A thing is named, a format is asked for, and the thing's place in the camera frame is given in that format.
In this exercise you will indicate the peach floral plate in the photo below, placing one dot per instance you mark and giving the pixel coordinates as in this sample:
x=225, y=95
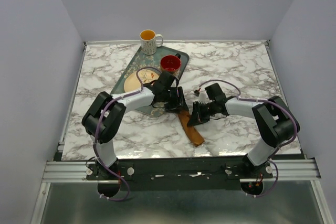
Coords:
x=146, y=76

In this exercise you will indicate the green floral tray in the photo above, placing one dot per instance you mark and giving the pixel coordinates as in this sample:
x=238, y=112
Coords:
x=140, y=60

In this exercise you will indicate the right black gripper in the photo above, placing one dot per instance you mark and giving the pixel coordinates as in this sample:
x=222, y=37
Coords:
x=197, y=117

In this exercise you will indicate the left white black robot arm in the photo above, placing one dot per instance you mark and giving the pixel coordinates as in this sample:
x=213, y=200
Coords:
x=103, y=118

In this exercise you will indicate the red black mug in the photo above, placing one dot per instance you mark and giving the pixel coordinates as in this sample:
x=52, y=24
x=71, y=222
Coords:
x=171, y=64

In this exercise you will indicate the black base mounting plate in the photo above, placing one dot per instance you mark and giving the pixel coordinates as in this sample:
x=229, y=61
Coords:
x=197, y=173

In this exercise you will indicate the white mug yellow inside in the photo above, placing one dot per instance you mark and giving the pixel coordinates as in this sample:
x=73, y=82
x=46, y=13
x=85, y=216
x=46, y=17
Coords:
x=150, y=41

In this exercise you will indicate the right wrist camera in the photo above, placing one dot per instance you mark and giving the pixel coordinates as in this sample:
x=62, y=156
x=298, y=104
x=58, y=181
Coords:
x=202, y=96

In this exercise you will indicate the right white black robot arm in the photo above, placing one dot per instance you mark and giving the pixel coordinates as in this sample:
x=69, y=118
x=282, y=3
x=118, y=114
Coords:
x=277, y=125

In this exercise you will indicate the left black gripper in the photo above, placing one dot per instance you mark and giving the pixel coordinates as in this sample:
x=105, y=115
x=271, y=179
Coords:
x=179, y=102

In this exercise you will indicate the brown cloth napkin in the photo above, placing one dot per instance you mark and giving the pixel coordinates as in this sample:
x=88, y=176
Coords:
x=191, y=132

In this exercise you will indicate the aluminium frame rail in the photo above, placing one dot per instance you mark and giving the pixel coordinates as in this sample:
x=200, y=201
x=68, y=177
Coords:
x=76, y=172

